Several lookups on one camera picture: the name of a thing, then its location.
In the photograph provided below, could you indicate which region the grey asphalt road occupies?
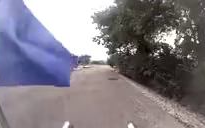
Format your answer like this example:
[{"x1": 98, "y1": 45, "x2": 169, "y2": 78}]
[{"x1": 0, "y1": 64, "x2": 191, "y2": 128}]

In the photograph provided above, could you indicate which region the row of trees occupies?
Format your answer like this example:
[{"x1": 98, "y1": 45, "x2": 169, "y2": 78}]
[{"x1": 91, "y1": 0, "x2": 205, "y2": 114}]

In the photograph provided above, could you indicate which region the robot's own part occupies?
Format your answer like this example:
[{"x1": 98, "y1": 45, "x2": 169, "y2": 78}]
[
  {"x1": 126, "y1": 122, "x2": 136, "y2": 128},
  {"x1": 62, "y1": 120, "x2": 71, "y2": 128}
]

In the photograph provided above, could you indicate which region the blue flag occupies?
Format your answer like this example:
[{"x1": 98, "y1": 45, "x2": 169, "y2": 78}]
[{"x1": 0, "y1": 0, "x2": 80, "y2": 88}]

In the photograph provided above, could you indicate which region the gravel strip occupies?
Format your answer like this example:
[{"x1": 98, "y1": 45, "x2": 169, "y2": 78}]
[{"x1": 110, "y1": 66, "x2": 205, "y2": 128}]

